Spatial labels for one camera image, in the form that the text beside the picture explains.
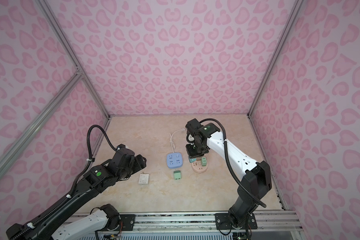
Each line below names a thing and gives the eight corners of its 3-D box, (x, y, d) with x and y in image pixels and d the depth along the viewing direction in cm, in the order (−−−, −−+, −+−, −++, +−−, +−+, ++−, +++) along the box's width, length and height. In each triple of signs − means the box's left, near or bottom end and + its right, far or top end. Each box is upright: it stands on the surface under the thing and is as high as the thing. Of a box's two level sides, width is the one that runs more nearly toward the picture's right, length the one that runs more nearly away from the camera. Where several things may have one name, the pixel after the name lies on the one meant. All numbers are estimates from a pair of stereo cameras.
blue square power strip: (166, 168, 93) (165, 166, 91) (167, 155, 100) (167, 152, 97) (182, 168, 93) (182, 166, 91) (182, 154, 99) (182, 152, 97)
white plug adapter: (139, 184, 87) (138, 182, 85) (141, 175, 91) (140, 173, 88) (148, 184, 87) (147, 182, 85) (150, 175, 91) (149, 173, 88)
